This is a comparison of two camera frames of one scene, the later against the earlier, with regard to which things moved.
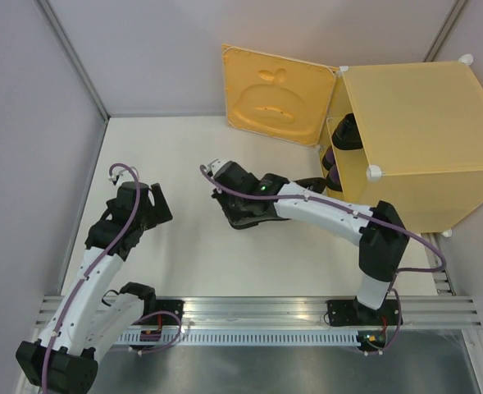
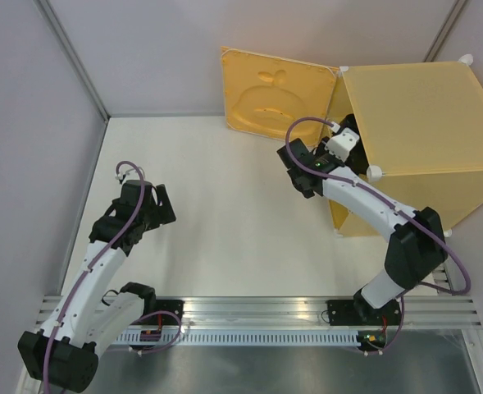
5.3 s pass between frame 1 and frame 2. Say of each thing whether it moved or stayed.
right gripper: moved
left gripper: stayed
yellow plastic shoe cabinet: stayed
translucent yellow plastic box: stayed
